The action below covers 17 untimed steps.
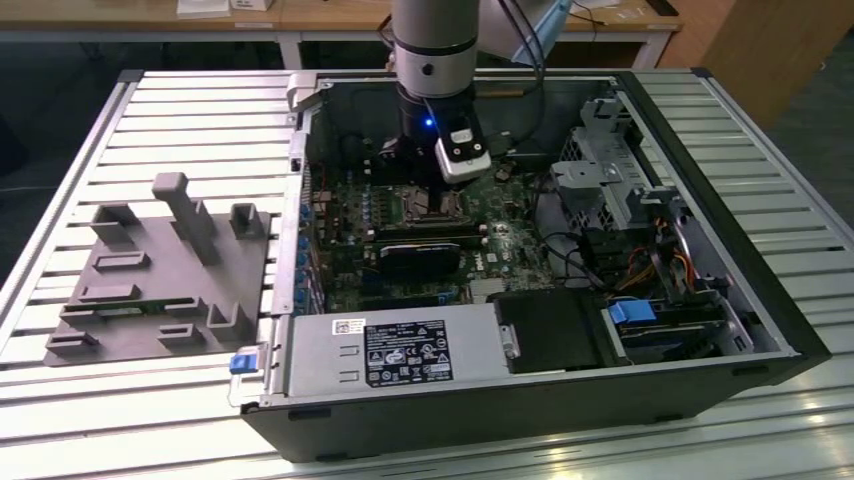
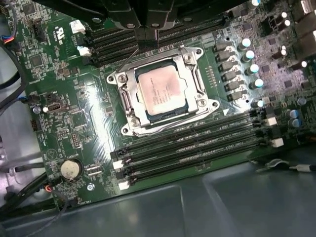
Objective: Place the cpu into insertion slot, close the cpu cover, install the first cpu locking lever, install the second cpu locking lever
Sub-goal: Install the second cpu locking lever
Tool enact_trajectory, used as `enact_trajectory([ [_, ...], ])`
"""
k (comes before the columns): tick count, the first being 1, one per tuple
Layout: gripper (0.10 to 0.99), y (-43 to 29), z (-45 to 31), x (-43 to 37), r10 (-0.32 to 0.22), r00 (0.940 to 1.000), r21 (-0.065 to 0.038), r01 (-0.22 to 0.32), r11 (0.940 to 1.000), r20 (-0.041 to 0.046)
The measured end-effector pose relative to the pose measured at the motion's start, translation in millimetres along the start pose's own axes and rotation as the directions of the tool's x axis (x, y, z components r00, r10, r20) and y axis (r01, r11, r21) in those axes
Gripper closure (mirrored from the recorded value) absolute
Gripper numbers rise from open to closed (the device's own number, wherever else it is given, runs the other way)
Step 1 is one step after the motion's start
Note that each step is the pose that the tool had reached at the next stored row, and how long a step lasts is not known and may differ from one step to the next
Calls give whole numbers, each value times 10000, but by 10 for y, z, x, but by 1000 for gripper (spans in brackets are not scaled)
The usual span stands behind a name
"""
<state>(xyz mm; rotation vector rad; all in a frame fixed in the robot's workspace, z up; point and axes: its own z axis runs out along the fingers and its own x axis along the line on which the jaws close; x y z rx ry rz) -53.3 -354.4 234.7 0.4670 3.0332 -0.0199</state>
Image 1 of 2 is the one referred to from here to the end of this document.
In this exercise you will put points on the black graphics card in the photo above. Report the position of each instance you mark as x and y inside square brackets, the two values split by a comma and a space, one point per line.
[420, 260]

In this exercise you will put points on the blue disk carrier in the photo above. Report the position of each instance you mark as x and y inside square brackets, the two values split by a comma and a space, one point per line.
[634, 314]

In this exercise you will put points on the grey metal drive cage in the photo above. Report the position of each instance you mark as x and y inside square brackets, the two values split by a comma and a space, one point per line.
[587, 175]

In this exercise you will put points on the silver CPU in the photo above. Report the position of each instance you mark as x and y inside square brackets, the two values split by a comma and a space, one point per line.
[423, 205]

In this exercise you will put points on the black RAM slot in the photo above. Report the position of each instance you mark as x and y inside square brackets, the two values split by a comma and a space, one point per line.
[427, 238]
[427, 230]

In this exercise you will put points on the blue case latch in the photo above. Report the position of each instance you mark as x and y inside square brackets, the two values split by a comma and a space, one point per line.
[242, 363]

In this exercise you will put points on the CPU socket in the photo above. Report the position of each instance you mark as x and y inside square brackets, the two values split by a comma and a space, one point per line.
[408, 218]

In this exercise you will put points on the wooden desk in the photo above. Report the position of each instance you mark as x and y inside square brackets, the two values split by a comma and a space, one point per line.
[133, 20]

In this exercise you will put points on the silver chipset heat sink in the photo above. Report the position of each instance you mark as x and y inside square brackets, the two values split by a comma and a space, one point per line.
[487, 290]

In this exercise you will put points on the grey parts rack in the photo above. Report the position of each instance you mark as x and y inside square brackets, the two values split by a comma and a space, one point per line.
[167, 280]

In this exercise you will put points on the black drive bay cover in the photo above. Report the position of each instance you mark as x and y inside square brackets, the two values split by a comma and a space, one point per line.
[554, 330]

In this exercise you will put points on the white box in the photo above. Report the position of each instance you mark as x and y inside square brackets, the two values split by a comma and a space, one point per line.
[252, 4]
[203, 7]

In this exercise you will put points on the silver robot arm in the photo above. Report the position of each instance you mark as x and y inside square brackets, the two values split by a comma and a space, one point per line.
[434, 40]

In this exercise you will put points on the green motherboard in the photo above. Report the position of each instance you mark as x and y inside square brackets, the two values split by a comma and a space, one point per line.
[514, 240]

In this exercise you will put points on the black PC case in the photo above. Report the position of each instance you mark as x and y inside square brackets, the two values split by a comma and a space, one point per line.
[467, 425]

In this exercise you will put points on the silver power supply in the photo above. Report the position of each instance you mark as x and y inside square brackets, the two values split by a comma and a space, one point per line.
[320, 360]

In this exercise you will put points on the wooden cabinet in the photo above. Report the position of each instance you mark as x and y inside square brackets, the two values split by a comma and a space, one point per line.
[767, 50]

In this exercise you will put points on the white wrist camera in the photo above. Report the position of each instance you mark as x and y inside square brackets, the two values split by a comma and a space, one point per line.
[467, 165]

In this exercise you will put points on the black hard disk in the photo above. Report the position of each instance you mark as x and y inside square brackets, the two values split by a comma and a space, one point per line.
[667, 345]

